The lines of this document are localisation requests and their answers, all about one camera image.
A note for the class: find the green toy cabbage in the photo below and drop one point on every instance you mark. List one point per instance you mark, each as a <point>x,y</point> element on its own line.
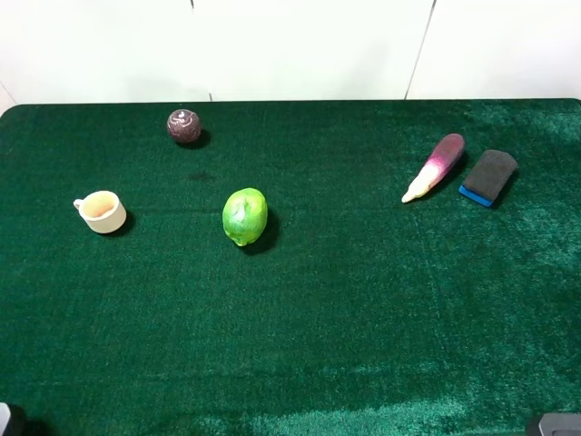
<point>244,216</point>

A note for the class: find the grey object bottom right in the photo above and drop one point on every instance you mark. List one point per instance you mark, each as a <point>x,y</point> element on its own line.
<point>555,424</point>

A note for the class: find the green velvet table cloth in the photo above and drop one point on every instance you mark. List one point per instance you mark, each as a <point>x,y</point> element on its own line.
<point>352,314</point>

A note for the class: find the dark purple round fruit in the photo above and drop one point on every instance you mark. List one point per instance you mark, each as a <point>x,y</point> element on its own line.
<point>184,126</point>

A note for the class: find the purple white toy radish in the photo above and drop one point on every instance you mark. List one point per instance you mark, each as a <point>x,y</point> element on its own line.
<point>442,159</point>

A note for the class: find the cream ceramic cup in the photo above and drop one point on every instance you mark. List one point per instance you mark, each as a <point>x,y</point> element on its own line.
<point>102,211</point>

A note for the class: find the black blue eraser sponge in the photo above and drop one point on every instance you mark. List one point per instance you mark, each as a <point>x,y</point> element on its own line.
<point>488,177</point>

